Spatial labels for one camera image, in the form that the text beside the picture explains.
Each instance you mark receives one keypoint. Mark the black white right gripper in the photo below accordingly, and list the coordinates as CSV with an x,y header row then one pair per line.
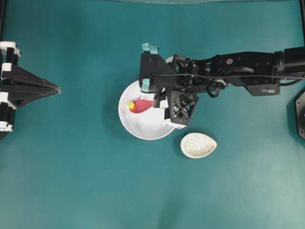
x,y
193,76

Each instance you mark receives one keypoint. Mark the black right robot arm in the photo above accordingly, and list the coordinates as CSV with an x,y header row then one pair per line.
x,y
260,73

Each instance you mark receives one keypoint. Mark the speckled ceramic spoon rest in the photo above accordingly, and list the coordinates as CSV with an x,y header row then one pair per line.
x,y
197,145

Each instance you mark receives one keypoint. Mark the pink plastic spoon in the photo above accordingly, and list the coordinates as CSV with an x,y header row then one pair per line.
x,y
141,105

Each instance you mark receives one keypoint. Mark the black frame post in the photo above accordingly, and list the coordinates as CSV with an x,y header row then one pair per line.
x,y
302,11
3,4

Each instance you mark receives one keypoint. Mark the white round bowl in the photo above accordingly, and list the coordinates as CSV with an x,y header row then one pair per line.
x,y
147,125

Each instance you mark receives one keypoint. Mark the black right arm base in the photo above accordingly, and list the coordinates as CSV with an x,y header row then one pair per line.
x,y
296,117

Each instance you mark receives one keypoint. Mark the yellow hexagonal prism block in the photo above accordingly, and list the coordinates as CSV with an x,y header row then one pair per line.
x,y
131,105

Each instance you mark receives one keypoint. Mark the black frame post right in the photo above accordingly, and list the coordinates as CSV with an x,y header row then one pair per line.
x,y
302,11

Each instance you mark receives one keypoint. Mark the black frame post left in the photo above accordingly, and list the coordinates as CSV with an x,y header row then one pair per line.
x,y
3,4

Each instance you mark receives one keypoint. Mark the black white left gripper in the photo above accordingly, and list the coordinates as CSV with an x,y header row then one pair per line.
x,y
11,97

